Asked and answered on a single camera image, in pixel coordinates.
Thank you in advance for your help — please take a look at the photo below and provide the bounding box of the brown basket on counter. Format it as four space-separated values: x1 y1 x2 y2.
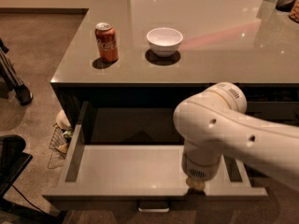
289 0 299 22

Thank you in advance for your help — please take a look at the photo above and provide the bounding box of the white ceramic bowl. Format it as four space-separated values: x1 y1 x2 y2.
147 27 183 57

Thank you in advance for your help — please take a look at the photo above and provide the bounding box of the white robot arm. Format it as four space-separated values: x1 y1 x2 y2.
173 82 299 191

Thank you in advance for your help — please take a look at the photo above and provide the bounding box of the black office chair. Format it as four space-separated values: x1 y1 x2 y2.
0 134 68 224

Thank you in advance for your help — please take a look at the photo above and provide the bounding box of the red soda can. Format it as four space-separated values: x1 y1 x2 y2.
94 22 119 63

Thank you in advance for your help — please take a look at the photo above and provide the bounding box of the grey kitchen counter cabinet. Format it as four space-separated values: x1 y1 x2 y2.
51 0 299 123

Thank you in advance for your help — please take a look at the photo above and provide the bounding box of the black tripod leg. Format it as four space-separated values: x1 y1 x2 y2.
0 38 33 105

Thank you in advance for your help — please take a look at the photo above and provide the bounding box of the wire basket with items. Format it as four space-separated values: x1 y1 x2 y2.
48 110 73 169

